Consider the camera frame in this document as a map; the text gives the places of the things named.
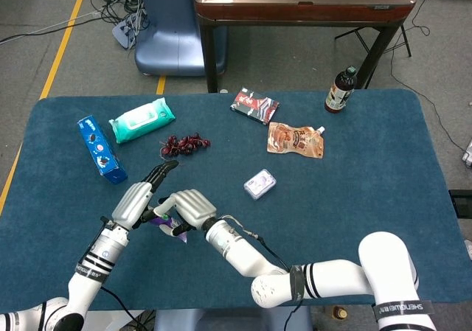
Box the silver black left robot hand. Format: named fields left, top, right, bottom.
left=111, top=160, right=180, bottom=231

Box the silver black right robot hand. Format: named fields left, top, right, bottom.
left=153, top=189, right=218, bottom=238

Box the purple toothpaste tube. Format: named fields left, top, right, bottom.
left=149, top=215, right=189, bottom=244

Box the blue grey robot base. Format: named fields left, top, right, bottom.
left=134, top=0, right=228, bottom=77

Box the dark red grape bunch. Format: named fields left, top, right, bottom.
left=159, top=132, right=212, bottom=164

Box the blue cookie box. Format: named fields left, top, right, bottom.
left=76, top=115, right=129, bottom=185

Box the small clear plastic box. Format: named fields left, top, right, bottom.
left=243, top=168, right=277, bottom=201

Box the green wet wipes pack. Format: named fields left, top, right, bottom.
left=108, top=97, right=176, bottom=144

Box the red black printed box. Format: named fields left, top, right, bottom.
left=229, top=87, right=280, bottom=126

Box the orange spout pouch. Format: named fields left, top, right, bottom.
left=266, top=121, right=326, bottom=159

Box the teal felt table mat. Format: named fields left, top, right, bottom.
left=0, top=88, right=460, bottom=313

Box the grey power strip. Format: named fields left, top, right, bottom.
left=111, top=13, right=139, bottom=50

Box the dark drink bottle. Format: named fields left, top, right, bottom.
left=324, top=65, right=358, bottom=115

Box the brown wooden table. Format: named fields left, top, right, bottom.
left=194, top=0, right=417, bottom=94

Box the black flat device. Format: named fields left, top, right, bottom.
left=448, top=189, right=472, bottom=220

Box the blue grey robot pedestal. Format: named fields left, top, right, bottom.
left=153, top=306, right=313, bottom=331

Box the thin black floor cable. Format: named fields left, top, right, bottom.
left=389, top=0, right=469, bottom=155

